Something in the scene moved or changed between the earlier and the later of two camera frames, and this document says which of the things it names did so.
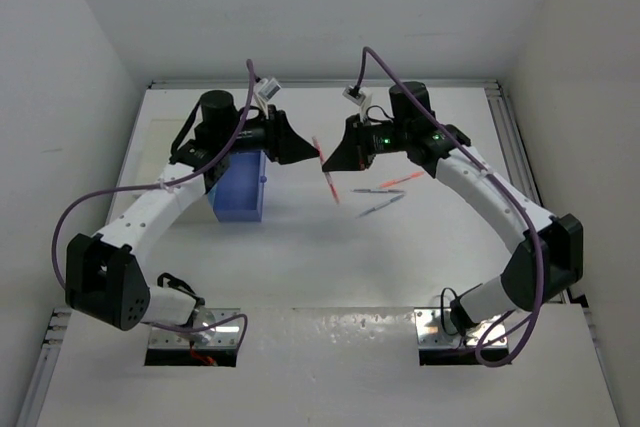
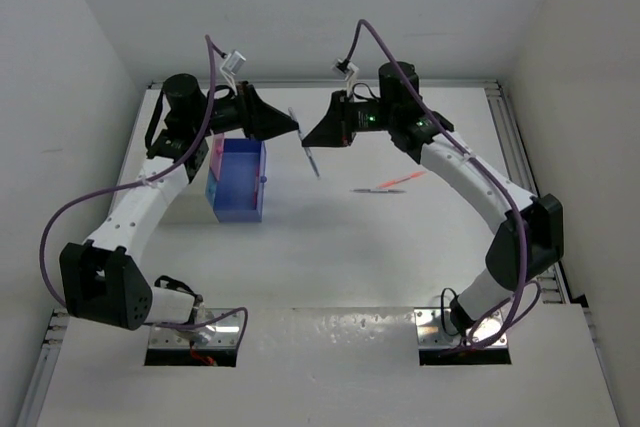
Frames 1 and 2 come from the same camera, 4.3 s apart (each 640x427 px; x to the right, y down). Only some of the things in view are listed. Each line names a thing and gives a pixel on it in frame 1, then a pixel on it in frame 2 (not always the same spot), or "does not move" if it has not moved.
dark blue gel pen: (378, 191) does not move
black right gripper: (353, 152) -> (336, 128)
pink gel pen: (330, 185) -> (256, 193)
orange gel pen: (393, 181) does not move
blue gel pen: (394, 199) -> (292, 114)
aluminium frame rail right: (515, 150) does not move
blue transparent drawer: (238, 196) does not move
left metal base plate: (226, 335) does not move
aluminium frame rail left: (37, 392) does not move
